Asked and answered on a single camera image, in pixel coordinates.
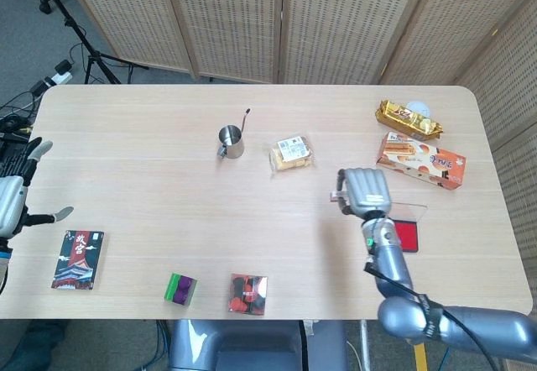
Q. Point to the black tripod stand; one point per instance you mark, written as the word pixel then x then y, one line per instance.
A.
pixel 90 52

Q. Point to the wooden rattan folding screen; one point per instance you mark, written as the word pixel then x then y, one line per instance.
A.
pixel 335 18

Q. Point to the red ink pad clear lid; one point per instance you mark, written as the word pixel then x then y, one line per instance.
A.
pixel 406 234

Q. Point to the white round disc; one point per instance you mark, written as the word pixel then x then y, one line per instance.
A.
pixel 419 106

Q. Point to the clear-wrapped cracker packet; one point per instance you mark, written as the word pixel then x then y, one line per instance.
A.
pixel 291 155

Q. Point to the orange biscuit box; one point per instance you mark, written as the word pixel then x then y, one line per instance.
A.
pixel 423 161

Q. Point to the black power adapter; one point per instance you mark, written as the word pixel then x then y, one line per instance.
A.
pixel 64 67

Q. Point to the stainless steel gooseneck pitcher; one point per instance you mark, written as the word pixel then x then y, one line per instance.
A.
pixel 231 142

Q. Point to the clear box orange black pieces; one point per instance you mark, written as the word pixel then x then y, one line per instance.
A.
pixel 248 294

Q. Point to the green purple toy block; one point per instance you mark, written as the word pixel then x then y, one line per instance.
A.
pixel 180 289

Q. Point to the white power strip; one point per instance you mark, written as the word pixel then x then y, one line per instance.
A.
pixel 56 80

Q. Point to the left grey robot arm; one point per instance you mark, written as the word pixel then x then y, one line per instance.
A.
pixel 3 262

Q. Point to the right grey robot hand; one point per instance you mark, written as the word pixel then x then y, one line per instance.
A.
pixel 369 192

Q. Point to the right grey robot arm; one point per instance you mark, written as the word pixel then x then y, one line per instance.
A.
pixel 398 278

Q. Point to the gold foil snack packet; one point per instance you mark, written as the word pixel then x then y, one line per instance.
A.
pixel 403 119

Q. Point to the grey robot torso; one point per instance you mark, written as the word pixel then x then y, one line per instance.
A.
pixel 251 346

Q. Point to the small red white stamp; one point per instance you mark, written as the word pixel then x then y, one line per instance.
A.
pixel 335 196

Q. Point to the metal table leg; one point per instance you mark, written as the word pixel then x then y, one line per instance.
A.
pixel 365 346

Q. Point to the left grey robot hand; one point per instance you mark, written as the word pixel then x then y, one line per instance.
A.
pixel 12 194

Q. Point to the black chair caster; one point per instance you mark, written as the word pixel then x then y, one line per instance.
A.
pixel 45 3

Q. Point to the dark illustrated book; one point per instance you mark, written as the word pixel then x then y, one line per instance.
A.
pixel 77 260

